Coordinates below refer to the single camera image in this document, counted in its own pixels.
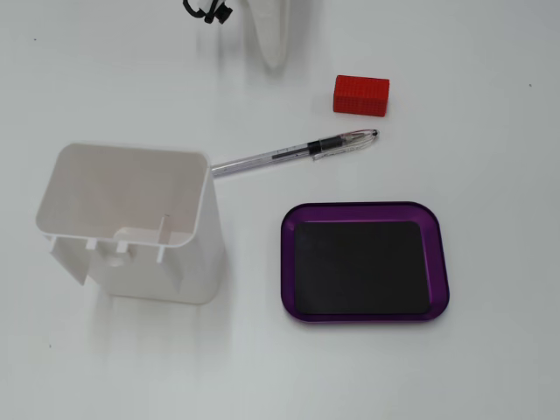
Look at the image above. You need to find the black cable clip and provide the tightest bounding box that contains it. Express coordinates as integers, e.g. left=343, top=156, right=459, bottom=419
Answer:
left=203, top=3, right=234, bottom=25

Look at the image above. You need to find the black cable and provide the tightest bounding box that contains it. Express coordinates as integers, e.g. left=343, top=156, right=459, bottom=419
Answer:
left=182, top=0, right=207, bottom=21

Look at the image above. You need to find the purple tray with black pad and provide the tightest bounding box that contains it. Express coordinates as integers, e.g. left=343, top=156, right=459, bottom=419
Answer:
left=279, top=200, right=451, bottom=326

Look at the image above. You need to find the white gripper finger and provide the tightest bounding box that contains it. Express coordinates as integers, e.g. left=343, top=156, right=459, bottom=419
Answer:
left=241, top=0, right=293, bottom=70

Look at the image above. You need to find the red rectangular block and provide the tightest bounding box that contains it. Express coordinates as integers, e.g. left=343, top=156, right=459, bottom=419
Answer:
left=332, top=74, right=391, bottom=117

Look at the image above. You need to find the white plastic pen holder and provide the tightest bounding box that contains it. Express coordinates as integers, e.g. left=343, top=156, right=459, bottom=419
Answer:
left=34, top=142, right=228, bottom=306

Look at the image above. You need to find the clear black ballpoint pen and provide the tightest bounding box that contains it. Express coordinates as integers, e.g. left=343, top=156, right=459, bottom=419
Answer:
left=210, top=128, right=381, bottom=179

